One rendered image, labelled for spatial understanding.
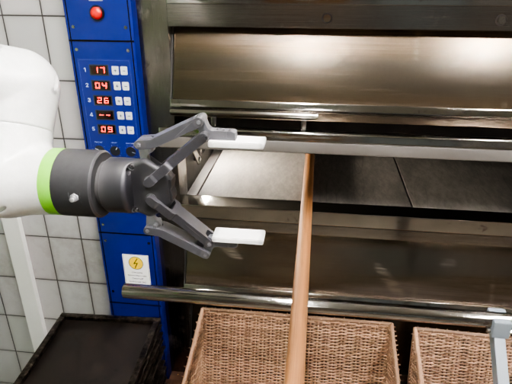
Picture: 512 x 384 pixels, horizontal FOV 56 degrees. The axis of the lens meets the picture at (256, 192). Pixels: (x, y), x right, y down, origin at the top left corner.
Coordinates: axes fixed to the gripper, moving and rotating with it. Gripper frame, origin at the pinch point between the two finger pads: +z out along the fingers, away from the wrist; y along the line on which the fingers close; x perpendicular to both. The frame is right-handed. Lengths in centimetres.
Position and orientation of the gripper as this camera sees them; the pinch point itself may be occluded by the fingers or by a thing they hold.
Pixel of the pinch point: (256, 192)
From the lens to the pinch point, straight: 63.3
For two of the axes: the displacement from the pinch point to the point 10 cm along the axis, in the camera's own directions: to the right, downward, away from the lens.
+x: -1.3, 4.2, -9.0
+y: 0.0, 9.1, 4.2
